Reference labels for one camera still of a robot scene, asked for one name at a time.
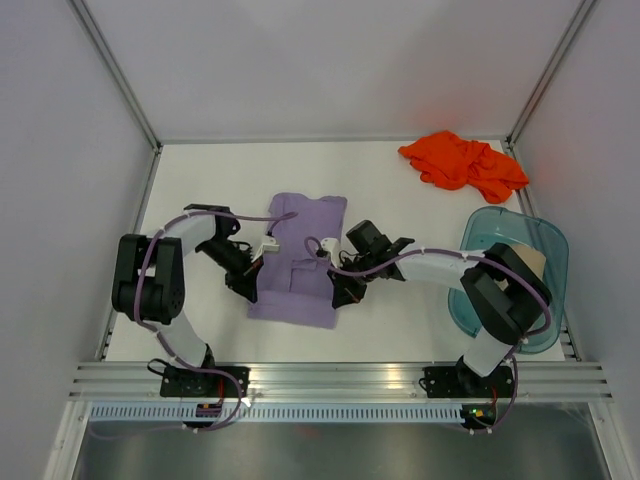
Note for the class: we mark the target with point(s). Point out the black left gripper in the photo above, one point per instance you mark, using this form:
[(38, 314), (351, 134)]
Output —
[(244, 280)]

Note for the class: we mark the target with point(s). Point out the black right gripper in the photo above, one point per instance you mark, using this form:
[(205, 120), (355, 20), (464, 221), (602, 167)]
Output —
[(345, 292)]

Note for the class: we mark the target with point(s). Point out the purple t-shirt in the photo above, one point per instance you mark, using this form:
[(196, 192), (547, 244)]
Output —
[(292, 286)]

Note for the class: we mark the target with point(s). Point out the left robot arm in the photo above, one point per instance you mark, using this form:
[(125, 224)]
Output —
[(149, 280)]

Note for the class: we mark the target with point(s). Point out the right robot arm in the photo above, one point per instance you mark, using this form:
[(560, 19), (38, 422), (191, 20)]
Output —
[(510, 300)]

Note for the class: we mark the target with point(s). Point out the orange t-shirt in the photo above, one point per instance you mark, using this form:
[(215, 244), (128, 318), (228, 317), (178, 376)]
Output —
[(450, 162)]

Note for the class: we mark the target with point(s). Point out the teal plastic bin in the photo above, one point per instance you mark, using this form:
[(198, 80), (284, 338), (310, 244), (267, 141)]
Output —
[(492, 224)]

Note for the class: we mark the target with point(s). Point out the rolled beige t-shirt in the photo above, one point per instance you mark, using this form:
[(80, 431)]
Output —
[(534, 259)]

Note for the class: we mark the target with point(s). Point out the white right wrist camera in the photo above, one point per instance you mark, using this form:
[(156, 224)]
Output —
[(330, 250)]

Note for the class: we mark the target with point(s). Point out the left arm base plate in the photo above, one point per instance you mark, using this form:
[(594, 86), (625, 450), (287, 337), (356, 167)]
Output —
[(184, 383)]

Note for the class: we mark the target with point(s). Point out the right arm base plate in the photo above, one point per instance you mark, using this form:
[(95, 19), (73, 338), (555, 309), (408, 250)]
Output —
[(459, 381)]

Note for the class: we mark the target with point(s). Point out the aluminium mounting rail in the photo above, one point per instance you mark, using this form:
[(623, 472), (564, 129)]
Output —
[(539, 382)]

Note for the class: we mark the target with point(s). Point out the left aluminium frame post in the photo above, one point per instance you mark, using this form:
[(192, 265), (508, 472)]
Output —
[(99, 42)]

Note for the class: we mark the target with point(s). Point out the aluminium frame post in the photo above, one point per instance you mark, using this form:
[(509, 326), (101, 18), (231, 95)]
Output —
[(560, 53), (99, 42)]

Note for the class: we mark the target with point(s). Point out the slotted cable duct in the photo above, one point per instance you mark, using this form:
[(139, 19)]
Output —
[(279, 412)]

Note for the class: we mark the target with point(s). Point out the right aluminium frame post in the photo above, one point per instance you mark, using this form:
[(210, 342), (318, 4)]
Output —
[(560, 53)]

